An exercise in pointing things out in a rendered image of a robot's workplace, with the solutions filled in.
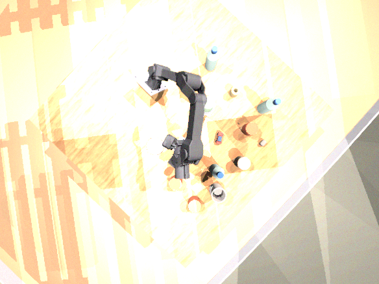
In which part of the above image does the white round dish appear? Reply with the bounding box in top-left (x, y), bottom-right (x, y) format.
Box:
top-left (147, 137), bottom-right (164, 155)

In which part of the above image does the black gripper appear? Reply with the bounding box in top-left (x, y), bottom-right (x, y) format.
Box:
top-left (162, 134), bottom-right (200, 165)

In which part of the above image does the white balance beam with end pans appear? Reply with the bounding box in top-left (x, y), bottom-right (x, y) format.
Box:
top-left (178, 103), bottom-right (216, 140)

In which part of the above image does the white bottle with blue cap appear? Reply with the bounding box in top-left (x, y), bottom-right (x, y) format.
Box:
top-left (205, 46), bottom-right (219, 71)

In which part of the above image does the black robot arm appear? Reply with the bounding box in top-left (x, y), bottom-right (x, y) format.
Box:
top-left (144, 64), bottom-right (207, 180)

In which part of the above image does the red toy car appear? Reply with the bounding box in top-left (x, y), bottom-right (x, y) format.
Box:
top-left (215, 132), bottom-right (223, 144)

